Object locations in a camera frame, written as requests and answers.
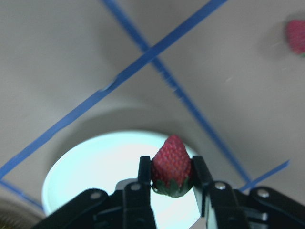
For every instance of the light green plate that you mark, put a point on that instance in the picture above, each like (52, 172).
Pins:
(103, 161)

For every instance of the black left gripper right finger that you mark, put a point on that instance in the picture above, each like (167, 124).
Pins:
(216, 200)

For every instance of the red strawberry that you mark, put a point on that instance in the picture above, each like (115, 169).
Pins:
(295, 34)
(171, 169)

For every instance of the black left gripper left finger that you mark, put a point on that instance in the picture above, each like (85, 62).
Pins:
(137, 210)

